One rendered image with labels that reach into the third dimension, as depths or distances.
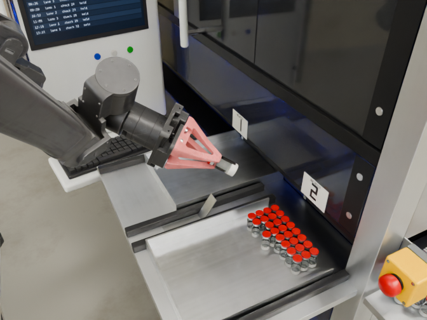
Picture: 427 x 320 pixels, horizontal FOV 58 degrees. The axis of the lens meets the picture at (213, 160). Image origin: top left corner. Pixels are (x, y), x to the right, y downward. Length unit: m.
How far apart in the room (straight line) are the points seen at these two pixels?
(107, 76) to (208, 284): 0.53
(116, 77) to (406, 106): 0.44
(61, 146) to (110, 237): 1.76
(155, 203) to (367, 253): 0.55
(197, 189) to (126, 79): 0.63
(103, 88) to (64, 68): 0.89
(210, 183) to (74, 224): 1.38
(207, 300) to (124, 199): 0.40
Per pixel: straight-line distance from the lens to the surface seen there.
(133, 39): 1.46
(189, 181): 1.14
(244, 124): 1.11
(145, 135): 0.58
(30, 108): 0.40
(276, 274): 0.91
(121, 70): 0.53
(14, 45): 0.85
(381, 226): 0.79
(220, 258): 0.93
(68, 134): 0.50
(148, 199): 1.09
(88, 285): 2.07
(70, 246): 2.27
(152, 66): 1.52
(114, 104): 0.54
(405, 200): 0.76
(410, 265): 0.81
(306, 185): 0.93
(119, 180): 1.18
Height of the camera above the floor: 1.60
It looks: 36 degrees down
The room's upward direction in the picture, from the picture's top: straight up
